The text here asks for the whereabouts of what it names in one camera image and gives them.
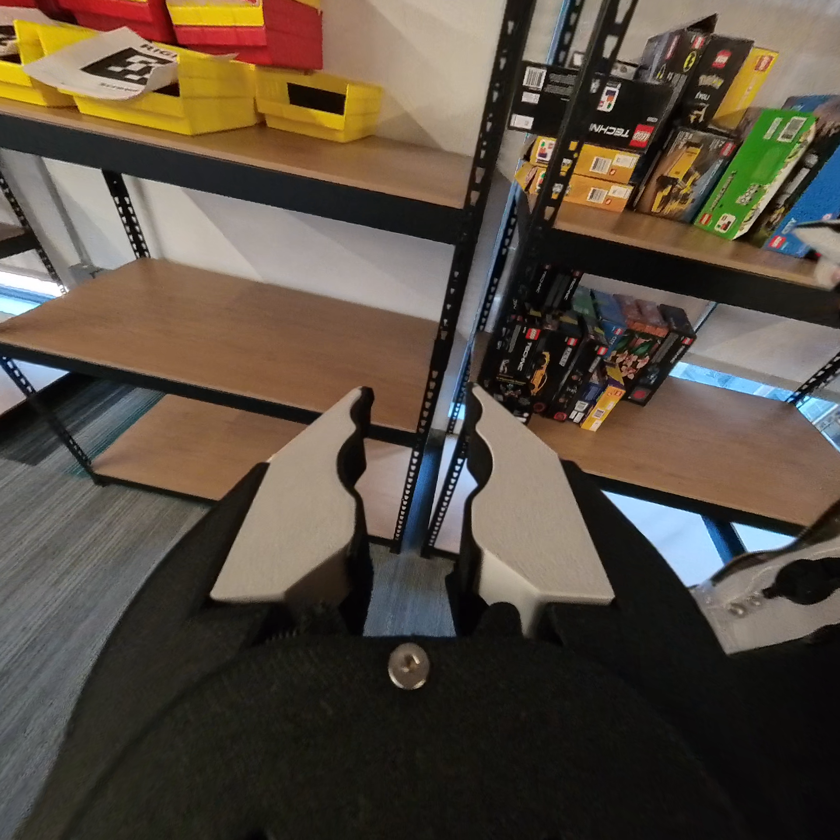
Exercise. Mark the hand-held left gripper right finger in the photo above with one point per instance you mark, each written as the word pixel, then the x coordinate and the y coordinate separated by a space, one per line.
pixel 538 525

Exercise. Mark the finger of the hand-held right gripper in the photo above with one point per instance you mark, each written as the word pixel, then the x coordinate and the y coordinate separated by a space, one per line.
pixel 827 249

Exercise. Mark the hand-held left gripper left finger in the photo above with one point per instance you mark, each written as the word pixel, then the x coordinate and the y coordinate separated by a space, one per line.
pixel 289 525

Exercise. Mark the pile of toy set boxes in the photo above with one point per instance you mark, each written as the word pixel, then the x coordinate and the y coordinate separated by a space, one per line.
pixel 656 131

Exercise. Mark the row of dark toy boxes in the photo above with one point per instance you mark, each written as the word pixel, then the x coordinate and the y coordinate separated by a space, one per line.
pixel 577 354

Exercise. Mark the clear badge holder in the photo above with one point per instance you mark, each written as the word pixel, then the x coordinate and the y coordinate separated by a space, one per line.
pixel 728 610

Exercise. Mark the black rack wooden shelves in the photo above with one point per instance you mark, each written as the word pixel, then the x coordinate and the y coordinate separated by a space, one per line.
pixel 197 328

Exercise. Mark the black badge reel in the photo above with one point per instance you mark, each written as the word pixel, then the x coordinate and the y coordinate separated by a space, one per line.
pixel 807 581

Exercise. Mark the yellow plastic bin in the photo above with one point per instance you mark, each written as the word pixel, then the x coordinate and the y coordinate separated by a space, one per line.
pixel 33 72
pixel 210 98
pixel 315 111

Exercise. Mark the red plastic bin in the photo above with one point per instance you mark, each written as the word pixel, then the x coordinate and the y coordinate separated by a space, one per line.
pixel 124 16
pixel 289 33

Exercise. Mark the white sheet black square print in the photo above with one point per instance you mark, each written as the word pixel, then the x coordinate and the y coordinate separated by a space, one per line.
pixel 85 65

